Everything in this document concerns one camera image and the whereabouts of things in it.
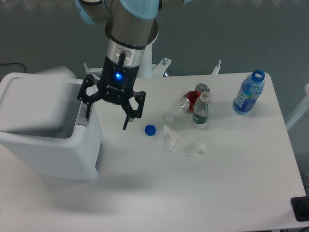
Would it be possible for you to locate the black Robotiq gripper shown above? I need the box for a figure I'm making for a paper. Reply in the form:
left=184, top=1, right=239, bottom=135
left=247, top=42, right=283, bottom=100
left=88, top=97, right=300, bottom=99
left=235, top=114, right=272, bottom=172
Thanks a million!
left=77, top=55, right=146, bottom=130

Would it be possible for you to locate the white push-button trash can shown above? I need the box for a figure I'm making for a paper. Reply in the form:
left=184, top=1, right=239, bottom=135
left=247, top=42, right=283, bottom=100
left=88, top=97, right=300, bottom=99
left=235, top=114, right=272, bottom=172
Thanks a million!
left=0, top=66, right=103, bottom=180

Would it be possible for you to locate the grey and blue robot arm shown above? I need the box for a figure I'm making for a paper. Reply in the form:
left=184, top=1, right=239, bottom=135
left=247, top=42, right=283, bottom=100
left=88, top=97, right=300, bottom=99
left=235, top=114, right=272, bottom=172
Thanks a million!
left=75, top=0, right=187, bottom=130

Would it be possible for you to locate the crushed red soda can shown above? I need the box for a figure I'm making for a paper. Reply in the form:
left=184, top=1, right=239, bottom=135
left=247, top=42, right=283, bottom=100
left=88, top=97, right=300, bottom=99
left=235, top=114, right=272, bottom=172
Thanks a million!
left=180, top=83, right=210, bottom=112

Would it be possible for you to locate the blue bottle cap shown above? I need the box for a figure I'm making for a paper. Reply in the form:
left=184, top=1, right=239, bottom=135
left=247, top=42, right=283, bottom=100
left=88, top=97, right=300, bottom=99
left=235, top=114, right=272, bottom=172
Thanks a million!
left=144, top=124, right=156, bottom=136

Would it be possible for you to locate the long crumpled white tissue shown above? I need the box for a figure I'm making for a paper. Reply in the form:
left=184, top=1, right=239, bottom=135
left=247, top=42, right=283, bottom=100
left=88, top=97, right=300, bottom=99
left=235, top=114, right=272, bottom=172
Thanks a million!
left=163, top=125, right=178, bottom=153

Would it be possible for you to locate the clear green-label water bottle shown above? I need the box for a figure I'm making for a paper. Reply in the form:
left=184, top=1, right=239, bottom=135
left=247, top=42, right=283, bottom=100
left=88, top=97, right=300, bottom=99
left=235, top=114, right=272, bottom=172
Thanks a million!
left=193, top=90, right=211, bottom=125

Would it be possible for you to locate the small crumpled white tissue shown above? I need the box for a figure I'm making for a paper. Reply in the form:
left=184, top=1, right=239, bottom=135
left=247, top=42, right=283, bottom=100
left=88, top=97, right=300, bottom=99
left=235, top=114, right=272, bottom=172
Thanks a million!
left=187, top=142, right=206, bottom=157

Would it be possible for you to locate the blue drink bottle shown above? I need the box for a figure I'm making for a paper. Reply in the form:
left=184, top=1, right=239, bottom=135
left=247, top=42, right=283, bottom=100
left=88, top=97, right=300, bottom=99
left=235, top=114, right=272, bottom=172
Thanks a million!
left=233, top=69, right=265, bottom=115

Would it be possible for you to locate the white furniture part right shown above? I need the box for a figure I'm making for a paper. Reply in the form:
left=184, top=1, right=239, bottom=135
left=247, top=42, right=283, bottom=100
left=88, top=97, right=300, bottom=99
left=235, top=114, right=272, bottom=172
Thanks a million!
left=285, top=83, right=309, bottom=131

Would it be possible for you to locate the black device at table edge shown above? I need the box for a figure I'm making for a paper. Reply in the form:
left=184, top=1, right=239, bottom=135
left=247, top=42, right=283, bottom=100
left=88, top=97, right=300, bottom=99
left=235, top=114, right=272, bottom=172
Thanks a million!
left=291, top=196, right=309, bottom=222

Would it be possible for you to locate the white table frame bracket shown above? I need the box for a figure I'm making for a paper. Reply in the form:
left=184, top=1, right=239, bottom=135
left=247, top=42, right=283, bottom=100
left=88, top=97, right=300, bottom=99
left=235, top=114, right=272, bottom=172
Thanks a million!
left=211, top=59, right=222, bottom=75

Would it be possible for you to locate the black floor cable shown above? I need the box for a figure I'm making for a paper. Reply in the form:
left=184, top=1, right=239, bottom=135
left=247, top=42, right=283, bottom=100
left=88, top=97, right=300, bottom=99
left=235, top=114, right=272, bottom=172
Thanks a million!
left=0, top=62, right=27, bottom=73

